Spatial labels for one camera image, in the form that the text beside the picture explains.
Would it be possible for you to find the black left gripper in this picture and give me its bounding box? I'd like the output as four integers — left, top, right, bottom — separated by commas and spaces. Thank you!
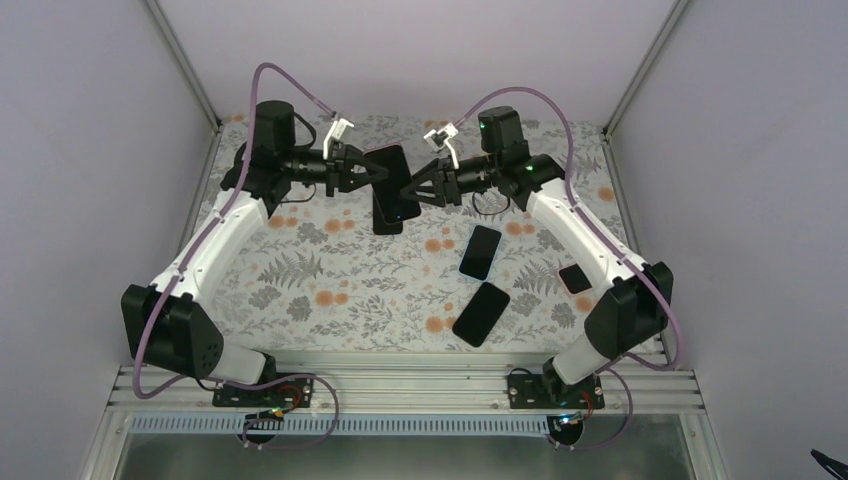
281, 143, 388, 197

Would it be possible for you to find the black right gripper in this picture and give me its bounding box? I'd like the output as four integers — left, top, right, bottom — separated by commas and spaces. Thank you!
400, 153, 500, 207

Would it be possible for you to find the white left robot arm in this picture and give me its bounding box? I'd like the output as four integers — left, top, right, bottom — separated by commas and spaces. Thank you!
121, 100, 387, 405

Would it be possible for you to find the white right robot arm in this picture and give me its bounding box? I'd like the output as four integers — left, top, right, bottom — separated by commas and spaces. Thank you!
401, 106, 673, 407

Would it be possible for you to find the phone in blue case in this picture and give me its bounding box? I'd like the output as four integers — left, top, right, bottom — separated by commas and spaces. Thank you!
458, 225, 502, 281

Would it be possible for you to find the black phone without case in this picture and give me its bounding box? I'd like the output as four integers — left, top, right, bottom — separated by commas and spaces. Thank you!
451, 282, 511, 348

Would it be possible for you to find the phone in peach case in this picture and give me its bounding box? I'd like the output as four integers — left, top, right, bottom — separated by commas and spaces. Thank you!
558, 264, 592, 296

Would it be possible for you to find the floral patterned table mat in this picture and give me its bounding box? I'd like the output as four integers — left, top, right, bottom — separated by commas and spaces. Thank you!
188, 113, 664, 354

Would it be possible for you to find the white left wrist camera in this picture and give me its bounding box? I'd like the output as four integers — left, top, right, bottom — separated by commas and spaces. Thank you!
322, 115, 354, 160

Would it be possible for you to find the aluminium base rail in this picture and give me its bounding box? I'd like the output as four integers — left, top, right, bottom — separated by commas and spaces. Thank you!
105, 351, 706, 417

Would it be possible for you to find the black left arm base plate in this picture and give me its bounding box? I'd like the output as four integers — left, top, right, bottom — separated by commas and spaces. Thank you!
212, 376, 315, 409

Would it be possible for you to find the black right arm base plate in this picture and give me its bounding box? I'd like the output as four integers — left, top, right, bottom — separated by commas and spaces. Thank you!
506, 369, 605, 410

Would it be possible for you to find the aluminium left corner post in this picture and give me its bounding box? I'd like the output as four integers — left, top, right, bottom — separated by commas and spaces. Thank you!
142, 0, 222, 131

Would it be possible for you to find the aluminium corner post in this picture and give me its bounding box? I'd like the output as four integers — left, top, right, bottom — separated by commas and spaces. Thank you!
142, 0, 222, 131
603, 0, 691, 143

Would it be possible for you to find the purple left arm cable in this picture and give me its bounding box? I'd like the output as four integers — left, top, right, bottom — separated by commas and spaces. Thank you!
132, 62, 340, 452

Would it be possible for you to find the aluminium right corner post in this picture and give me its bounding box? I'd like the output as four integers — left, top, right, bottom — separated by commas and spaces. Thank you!
603, 0, 691, 143

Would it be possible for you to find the perforated cable tray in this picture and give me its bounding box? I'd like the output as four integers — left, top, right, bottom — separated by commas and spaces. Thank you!
127, 413, 556, 437

